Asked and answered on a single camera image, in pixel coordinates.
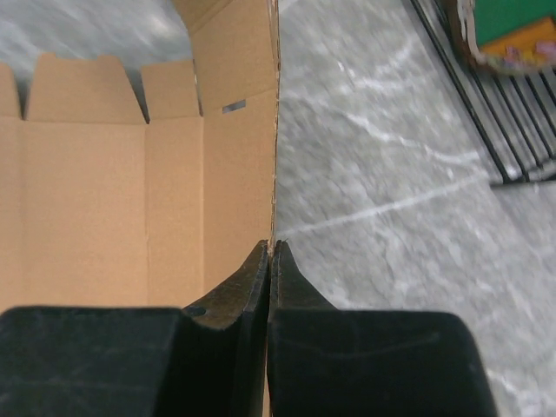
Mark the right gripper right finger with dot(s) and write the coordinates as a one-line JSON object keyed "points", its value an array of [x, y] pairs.
{"points": [[327, 361]]}

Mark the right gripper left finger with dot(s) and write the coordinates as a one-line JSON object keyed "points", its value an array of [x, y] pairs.
{"points": [[207, 359]]}

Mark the green lid jar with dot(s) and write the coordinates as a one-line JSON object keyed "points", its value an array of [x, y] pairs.
{"points": [[503, 37]]}

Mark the black wire rack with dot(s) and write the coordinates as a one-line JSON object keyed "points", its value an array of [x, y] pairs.
{"points": [[514, 116]]}

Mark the brown cardboard box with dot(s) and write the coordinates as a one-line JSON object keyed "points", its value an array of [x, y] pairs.
{"points": [[111, 203]]}

